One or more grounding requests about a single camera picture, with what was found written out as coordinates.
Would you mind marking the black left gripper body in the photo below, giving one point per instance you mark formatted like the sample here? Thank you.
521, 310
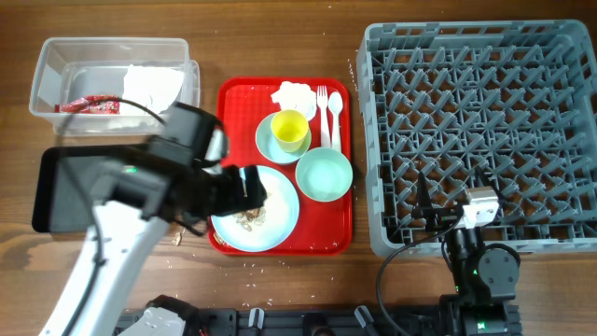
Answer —
216, 189

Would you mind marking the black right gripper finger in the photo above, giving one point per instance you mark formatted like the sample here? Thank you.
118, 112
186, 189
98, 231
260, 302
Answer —
422, 196
484, 181

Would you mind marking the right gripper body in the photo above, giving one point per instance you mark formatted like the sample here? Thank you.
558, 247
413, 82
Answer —
444, 219

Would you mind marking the brown food scraps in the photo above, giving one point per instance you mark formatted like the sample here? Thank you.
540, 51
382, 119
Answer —
251, 220

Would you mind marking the white paper napkin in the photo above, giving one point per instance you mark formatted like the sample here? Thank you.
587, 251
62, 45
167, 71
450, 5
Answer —
155, 88

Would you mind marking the large light blue plate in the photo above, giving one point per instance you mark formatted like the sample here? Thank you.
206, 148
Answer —
282, 214

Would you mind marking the green bowl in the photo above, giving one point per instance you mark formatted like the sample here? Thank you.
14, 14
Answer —
324, 175

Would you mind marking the red snack wrapper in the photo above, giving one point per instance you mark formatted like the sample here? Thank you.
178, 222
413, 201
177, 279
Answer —
92, 104

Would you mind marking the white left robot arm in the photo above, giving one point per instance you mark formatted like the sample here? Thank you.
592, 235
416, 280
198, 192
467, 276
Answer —
105, 272

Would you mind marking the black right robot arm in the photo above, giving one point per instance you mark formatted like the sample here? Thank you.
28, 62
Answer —
484, 275

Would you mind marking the grey dishwasher rack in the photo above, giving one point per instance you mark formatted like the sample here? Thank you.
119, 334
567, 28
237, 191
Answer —
515, 99

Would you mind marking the black food waste tray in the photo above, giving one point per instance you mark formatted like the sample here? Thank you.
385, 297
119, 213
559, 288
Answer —
60, 186

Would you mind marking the clear plastic waste bin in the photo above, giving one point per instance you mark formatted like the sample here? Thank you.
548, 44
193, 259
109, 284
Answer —
69, 68

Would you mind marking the peanut shell on table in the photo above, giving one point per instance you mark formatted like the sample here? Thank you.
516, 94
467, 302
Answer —
177, 239

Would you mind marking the small light blue saucer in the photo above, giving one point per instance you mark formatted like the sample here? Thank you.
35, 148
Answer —
270, 149

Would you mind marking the yellow plastic cup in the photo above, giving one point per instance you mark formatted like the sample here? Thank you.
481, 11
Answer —
290, 129

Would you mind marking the red serving tray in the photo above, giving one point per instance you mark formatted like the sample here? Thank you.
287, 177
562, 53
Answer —
323, 229

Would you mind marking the white plastic spoon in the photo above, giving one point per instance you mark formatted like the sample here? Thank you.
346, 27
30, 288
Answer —
335, 105

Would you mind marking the crumpled white tissue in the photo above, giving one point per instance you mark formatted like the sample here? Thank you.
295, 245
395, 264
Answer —
296, 96

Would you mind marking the white plastic fork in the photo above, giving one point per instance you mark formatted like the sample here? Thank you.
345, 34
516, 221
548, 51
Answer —
322, 103

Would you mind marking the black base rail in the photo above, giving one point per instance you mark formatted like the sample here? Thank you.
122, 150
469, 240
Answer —
423, 320

